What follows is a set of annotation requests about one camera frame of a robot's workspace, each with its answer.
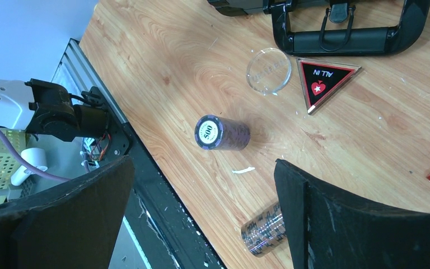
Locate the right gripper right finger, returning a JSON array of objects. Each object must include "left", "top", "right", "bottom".
[{"left": 274, "top": 159, "right": 430, "bottom": 268}]

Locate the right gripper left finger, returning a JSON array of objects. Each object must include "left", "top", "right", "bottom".
[{"left": 0, "top": 156, "right": 134, "bottom": 268}]

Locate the brown chip stack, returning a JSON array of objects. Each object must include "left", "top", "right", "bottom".
[{"left": 240, "top": 202, "right": 287, "bottom": 257}]

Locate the black poker case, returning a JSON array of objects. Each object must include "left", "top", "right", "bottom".
[{"left": 208, "top": 0, "right": 430, "bottom": 57}]

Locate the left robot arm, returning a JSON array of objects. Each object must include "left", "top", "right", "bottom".
[{"left": 0, "top": 78, "right": 109, "bottom": 142}]

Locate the black red triangle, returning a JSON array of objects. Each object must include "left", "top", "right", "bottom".
[{"left": 296, "top": 58, "right": 362, "bottom": 115}]

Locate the clear round dealer button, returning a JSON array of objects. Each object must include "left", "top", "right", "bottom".
[{"left": 246, "top": 48, "right": 292, "bottom": 95}]

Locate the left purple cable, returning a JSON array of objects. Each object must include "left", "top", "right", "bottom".
[{"left": 0, "top": 123, "right": 71, "bottom": 183}]

